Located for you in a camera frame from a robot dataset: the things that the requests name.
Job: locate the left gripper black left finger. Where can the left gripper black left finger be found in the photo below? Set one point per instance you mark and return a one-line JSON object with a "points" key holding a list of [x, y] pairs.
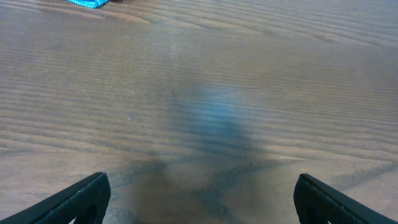
{"points": [[84, 202]]}

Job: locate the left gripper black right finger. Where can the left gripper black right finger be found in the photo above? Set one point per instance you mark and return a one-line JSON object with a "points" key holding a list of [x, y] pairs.
{"points": [[318, 203]]}

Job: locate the folded blue cloth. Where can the folded blue cloth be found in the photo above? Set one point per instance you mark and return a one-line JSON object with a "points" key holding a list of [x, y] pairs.
{"points": [[92, 4]]}

